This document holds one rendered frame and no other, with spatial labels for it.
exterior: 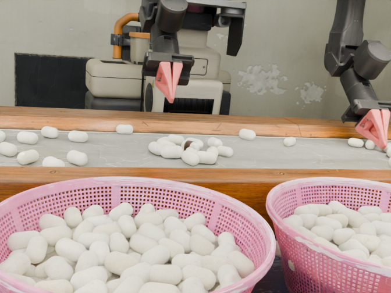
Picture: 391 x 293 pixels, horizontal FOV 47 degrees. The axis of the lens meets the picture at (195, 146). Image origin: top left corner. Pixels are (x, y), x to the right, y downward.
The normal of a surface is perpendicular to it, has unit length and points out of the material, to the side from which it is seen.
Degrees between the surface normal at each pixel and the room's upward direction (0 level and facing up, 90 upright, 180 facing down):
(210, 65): 98
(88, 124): 45
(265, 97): 90
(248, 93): 90
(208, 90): 98
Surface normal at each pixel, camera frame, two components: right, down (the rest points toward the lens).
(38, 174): 0.09, -0.97
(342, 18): -0.91, -0.05
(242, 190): 0.25, 0.25
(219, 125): 0.24, -0.50
